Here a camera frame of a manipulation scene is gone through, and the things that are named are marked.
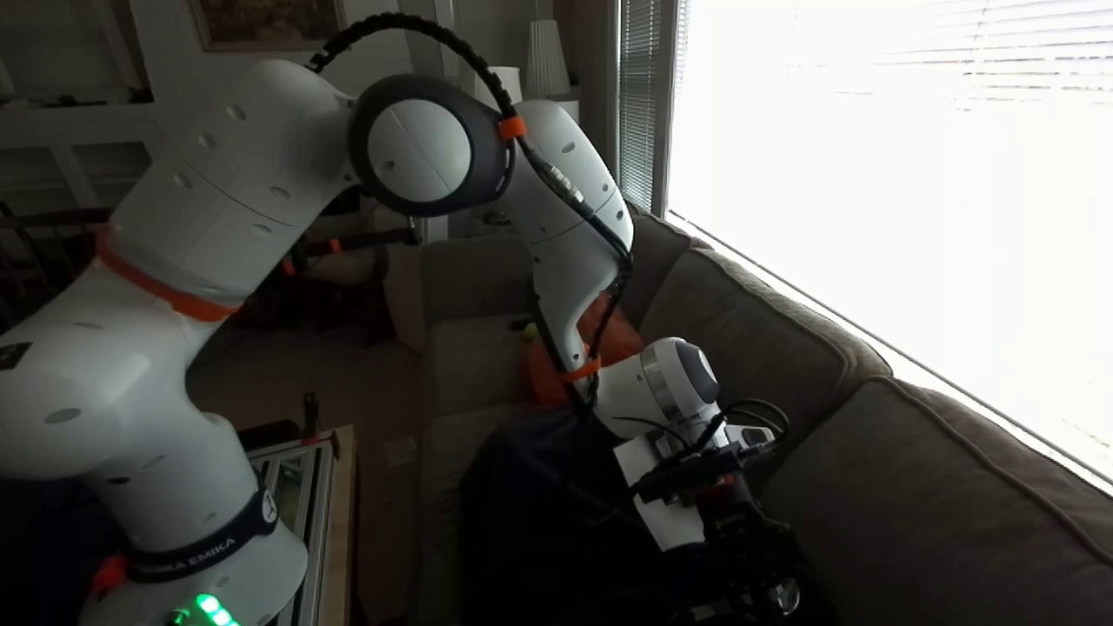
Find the white paper sheet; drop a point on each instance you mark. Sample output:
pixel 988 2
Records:
pixel 666 520

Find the grey fabric couch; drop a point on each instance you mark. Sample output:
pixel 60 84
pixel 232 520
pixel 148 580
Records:
pixel 909 504

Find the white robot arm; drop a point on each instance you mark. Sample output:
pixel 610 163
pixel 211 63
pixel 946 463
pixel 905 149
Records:
pixel 93 383

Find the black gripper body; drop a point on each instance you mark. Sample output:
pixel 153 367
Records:
pixel 751 551

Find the white table lamp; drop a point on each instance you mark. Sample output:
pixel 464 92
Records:
pixel 547 63

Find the dark blanket on couch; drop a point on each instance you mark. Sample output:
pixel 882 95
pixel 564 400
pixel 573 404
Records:
pixel 550 536

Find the wooden table with rails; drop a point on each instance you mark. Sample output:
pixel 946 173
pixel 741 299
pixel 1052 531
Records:
pixel 315 486

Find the framed wall picture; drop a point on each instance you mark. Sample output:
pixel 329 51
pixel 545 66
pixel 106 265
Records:
pixel 267 24

